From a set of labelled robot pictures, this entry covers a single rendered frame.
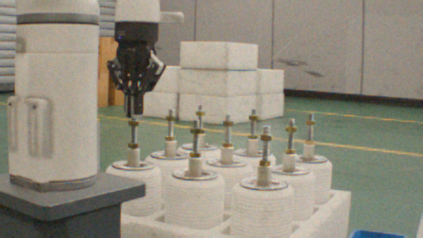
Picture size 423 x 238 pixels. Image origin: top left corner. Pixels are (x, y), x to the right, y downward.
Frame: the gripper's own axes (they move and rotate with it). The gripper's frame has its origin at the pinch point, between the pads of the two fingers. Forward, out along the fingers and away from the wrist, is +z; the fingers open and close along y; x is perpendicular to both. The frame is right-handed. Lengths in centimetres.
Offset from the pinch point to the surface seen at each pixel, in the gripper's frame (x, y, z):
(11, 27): 250, -490, -39
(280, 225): 3.8, 27.7, 15.2
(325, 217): 17.5, 28.3, 17.1
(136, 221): -5.6, 7.0, 17.3
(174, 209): -1.9, 11.6, 14.9
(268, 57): 500, -300, -12
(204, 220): 0.4, 15.9, 16.3
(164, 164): 7.8, 0.1, 10.9
